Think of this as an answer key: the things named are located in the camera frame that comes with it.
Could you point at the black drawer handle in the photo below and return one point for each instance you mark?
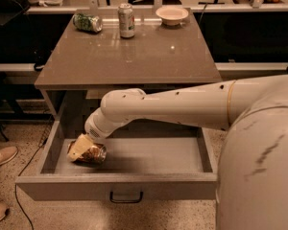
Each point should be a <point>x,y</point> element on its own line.
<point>125,199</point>

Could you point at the green soda can lying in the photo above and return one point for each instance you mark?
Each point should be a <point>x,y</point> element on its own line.
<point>87,23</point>

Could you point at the grey cabinet counter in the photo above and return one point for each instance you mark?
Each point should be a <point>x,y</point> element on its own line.
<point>157,54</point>

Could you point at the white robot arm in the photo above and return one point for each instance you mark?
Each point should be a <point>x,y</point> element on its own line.
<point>252,185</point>

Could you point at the white bowl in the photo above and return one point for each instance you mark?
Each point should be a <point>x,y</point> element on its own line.
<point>171,16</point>

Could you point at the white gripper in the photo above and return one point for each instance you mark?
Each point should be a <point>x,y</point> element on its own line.
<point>92,129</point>

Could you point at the open grey top drawer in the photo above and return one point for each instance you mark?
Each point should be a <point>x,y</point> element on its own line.
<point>164,161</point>

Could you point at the upright white green can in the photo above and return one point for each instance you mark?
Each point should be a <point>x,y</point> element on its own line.
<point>126,20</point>

